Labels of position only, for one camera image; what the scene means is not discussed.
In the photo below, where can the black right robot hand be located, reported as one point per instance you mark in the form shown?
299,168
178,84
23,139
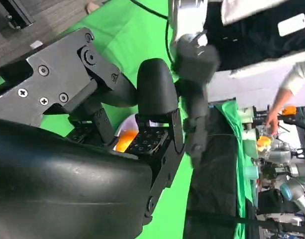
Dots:
67,179

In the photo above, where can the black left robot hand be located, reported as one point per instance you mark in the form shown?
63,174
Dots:
195,117

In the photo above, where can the black cloth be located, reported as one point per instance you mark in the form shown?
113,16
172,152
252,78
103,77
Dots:
212,161

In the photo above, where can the green cloth on background table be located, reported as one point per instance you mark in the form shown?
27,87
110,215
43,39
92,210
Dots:
238,149

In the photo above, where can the lilac plate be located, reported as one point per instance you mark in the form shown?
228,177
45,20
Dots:
126,124

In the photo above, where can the orange toy in background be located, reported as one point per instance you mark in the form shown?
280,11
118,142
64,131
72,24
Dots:
263,144

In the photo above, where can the person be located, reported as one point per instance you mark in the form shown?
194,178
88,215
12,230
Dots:
284,99

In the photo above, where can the black metal stand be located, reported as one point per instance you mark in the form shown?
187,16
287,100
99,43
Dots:
15,12

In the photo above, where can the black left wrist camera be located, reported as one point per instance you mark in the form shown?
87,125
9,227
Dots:
197,61

